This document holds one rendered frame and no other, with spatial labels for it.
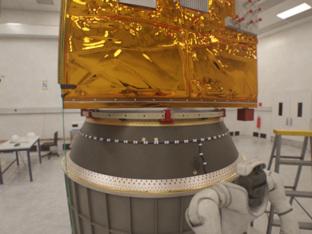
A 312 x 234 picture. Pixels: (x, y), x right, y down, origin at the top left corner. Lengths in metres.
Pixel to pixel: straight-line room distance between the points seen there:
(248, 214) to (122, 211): 0.95
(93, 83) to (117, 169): 0.67
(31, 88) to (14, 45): 1.63
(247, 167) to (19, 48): 7.44
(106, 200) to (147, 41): 1.27
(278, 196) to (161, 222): 0.84
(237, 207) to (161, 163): 0.73
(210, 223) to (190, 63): 1.25
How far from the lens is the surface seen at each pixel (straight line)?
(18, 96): 7.27
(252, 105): 2.10
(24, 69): 7.31
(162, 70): 1.43
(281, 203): 1.01
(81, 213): 1.83
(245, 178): 0.74
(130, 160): 1.36
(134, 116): 1.39
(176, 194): 1.29
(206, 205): 0.66
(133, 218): 1.46
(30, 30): 7.26
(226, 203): 0.75
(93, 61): 1.33
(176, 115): 1.40
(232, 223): 0.87
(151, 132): 1.38
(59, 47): 1.50
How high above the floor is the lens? 1.78
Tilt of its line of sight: 4 degrees down
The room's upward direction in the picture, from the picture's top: straight up
